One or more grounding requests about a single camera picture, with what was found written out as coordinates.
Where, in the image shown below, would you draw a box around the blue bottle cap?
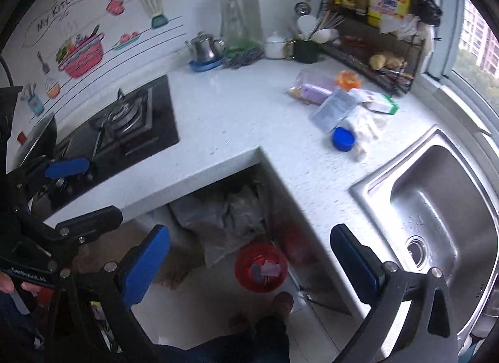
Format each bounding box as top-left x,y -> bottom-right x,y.
332,127 -> 356,152

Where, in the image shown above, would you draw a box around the white tissue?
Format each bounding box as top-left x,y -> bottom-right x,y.
340,105 -> 387,162

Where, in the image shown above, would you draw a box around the white paper packet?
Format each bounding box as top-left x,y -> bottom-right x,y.
310,88 -> 358,134

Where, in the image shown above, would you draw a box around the white green medicine box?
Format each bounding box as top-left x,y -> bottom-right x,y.
349,89 -> 399,115

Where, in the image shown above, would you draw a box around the purple snack bag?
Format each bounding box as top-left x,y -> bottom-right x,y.
288,70 -> 337,105

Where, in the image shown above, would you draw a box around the red trash bin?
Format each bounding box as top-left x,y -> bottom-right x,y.
233,243 -> 288,294

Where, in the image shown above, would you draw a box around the person's left hand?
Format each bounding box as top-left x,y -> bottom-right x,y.
0,272 -> 41,294

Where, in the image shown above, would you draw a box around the black wok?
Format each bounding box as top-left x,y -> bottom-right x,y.
12,112 -> 57,170

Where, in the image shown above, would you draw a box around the person's right slipper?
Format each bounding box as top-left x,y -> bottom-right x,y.
271,291 -> 294,321

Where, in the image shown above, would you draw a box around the black gas stove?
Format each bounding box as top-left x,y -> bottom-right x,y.
31,75 -> 180,220

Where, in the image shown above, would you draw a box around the stainless steel sink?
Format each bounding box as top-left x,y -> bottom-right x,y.
350,125 -> 498,344

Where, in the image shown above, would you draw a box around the white woven sack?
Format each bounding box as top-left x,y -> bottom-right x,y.
169,185 -> 266,268

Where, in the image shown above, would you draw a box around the person's legs in jeans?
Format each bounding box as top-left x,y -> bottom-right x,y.
157,312 -> 290,362

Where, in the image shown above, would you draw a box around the blue saucer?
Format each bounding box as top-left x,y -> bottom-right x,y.
189,57 -> 224,72

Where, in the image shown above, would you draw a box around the small steel teapot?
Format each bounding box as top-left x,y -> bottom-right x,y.
184,32 -> 225,64

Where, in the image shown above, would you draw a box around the ginger root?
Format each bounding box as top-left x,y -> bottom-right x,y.
369,52 -> 406,71

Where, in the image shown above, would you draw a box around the glass carafe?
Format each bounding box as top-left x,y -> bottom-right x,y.
219,0 -> 250,57

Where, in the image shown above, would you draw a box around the dark green utensil cup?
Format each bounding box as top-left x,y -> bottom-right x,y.
292,40 -> 319,64

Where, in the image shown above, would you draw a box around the white enamel jar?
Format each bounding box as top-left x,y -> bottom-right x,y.
264,31 -> 291,60

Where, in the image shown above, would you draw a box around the black plastic bag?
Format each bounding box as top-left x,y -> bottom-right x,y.
409,0 -> 442,27

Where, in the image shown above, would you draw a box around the black wire rack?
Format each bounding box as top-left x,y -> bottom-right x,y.
320,0 -> 425,94

